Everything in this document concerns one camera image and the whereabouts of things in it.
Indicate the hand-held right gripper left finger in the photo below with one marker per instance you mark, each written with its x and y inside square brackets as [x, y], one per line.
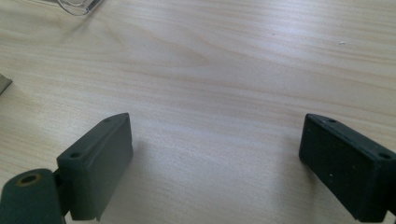
[93, 168]

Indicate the clear acrylic book rack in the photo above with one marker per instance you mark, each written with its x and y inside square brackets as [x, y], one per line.
[84, 7]

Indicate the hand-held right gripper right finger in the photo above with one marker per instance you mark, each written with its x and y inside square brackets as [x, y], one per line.
[345, 168]

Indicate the black book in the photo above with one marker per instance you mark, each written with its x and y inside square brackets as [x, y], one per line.
[3, 83]

